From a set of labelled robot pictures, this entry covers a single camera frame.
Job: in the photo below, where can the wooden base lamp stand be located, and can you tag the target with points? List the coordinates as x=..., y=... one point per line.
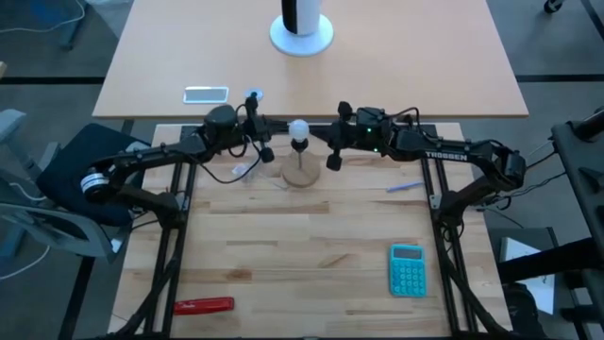
x=301, y=172

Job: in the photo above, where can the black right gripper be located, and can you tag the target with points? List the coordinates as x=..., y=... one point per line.
x=343, y=134

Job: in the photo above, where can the white paper sheet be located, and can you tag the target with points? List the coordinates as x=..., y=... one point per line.
x=519, y=248

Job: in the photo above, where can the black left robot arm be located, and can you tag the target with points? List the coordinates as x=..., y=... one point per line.
x=156, y=160

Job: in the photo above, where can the beige desk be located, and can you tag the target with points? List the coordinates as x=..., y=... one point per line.
x=377, y=61

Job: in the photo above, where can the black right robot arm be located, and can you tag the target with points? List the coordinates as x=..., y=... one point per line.
x=448, y=153

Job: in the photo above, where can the black bag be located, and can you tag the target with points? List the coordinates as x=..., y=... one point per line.
x=521, y=311

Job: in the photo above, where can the clear plastic bag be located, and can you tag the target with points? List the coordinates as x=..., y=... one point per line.
x=245, y=172

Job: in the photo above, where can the teal calculator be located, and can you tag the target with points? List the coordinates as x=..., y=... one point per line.
x=407, y=271

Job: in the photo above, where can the purple pen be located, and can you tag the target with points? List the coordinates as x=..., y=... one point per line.
x=405, y=186

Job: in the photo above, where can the red handheld tool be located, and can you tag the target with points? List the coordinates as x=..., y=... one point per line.
x=203, y=305

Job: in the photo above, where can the grey black office chair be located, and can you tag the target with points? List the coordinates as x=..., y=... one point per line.
x=66, y=222

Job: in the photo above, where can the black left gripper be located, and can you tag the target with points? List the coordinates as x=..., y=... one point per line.
x=252, y=127

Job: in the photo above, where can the silver smartphone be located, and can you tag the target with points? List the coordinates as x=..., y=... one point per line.
x=206, y=95

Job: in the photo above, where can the black equipment stand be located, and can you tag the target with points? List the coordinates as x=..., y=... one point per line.
x=585, y=170

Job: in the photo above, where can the white LED lightbulb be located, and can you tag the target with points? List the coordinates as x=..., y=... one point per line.
x=298, y=129

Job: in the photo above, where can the black metal table frame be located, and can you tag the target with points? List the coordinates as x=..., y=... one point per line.
x=162, y=264

